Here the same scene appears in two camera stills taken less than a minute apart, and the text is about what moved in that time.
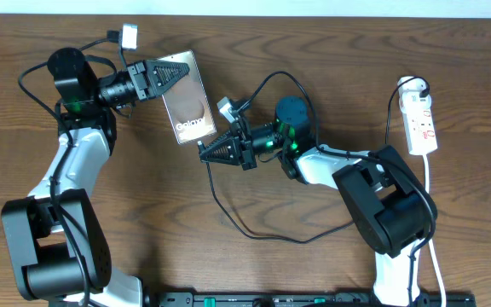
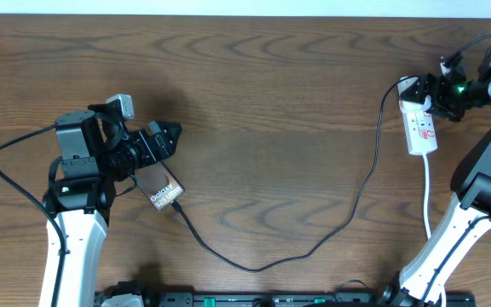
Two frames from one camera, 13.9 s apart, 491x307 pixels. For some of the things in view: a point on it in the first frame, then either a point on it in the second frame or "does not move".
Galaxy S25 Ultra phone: (187, 101) -> (158, 185)
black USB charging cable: (424, 94) -> (342, 222)
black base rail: (305, 299) does not move
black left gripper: (147, 71) -> (166, 147)
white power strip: (420, 131) does not move
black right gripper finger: (228, 135) -> (441, 112)
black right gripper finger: (227, 151) -> (422, 87)
